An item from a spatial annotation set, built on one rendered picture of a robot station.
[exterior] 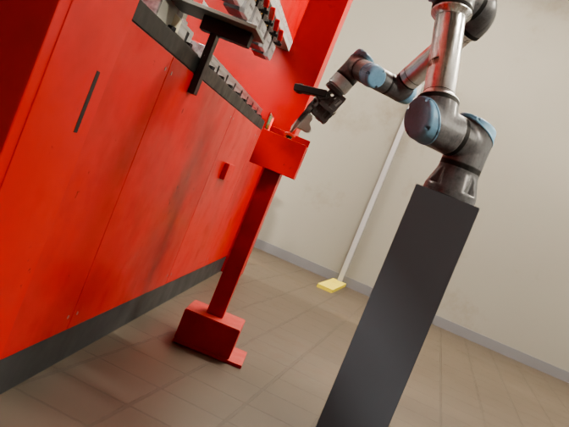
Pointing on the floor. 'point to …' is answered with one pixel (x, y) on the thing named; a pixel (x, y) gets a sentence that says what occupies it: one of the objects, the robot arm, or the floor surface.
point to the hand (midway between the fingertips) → (291, 128)
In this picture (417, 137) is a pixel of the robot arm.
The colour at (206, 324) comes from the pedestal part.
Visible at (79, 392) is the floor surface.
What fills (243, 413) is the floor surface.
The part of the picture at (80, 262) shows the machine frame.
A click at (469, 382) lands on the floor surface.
